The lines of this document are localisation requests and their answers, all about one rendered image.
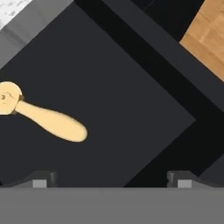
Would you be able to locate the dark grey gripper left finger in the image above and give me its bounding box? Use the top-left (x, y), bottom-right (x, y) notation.
top-left (2, 170), bottom-right (58, 189)

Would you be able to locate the tan wooden pizza cutter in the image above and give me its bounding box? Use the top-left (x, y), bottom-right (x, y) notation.
top-left (0, 80), bottom-right (88, 144)

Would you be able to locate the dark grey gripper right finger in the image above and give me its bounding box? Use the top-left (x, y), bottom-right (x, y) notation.
top-left (166, 170), bottom-right (223, 189)

